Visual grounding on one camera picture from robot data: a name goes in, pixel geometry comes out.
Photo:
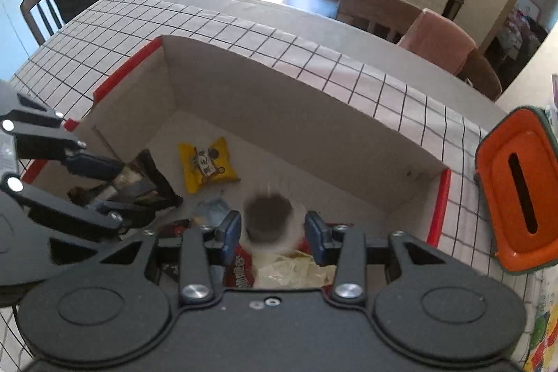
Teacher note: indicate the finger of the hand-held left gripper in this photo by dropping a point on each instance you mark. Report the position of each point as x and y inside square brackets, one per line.
[65, 210]
[93, 166]

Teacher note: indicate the orange tissue box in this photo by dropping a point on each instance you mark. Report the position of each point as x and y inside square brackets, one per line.
[501, 189]

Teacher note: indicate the wooden chair black seat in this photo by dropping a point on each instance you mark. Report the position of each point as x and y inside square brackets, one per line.
[35, 12]

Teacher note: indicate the cardboard box red edges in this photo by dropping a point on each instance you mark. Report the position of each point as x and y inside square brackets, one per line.
[305, 115]

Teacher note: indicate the colourful printed sheet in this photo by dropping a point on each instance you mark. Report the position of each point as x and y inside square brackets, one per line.
[542, 332]

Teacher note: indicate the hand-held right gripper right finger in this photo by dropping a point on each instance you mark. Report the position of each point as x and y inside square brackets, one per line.
[314, 232]

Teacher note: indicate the pink cloth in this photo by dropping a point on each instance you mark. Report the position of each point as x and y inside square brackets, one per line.
[436, 38]

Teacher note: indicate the pale blue snack wrapper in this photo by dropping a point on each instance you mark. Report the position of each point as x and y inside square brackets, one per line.
[213, 208]

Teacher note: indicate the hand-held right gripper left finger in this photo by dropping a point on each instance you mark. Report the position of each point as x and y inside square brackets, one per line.
[231, 230]

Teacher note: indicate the dark brown snack packet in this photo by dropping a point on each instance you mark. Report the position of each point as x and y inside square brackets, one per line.
[152, 180]

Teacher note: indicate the yellow red snack packet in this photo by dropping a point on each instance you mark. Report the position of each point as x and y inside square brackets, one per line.
[287, 271]

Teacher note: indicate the red brown cookie packet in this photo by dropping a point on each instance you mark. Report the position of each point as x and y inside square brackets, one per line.
[239, 274]

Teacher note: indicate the white checked tablecloth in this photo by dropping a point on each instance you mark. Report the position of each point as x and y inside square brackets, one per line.
[130, 19]

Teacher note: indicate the brown round snack cake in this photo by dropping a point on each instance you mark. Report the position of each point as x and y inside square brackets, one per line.
[268, 215]

